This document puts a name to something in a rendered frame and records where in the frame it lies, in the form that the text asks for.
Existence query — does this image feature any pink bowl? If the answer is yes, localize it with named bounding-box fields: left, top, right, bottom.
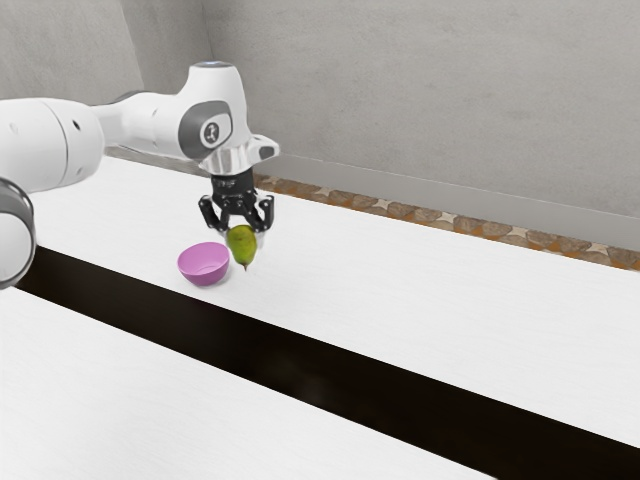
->
left=177, top=241, right=232, bottom=288

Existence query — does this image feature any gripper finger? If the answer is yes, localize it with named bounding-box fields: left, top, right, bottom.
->
left=243, top=193, right=276, bottom=234
left=197, top=193, right=231, bottom=233

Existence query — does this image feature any green pear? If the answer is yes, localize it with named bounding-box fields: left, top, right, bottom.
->
left=225, top=224, right=259, bottom=273

